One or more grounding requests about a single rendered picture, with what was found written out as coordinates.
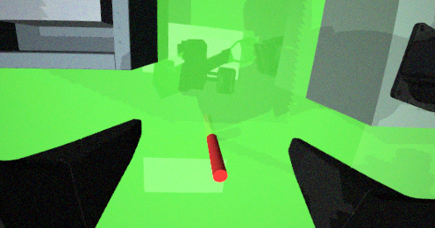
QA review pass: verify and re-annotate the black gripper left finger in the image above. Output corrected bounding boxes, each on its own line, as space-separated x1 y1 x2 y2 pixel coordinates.
0 119 142 228

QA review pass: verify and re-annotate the red peg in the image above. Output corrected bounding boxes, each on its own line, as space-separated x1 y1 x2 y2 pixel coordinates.
207 134 228 182

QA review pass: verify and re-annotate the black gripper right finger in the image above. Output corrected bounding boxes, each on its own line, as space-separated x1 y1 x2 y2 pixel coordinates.
288 138 435 228

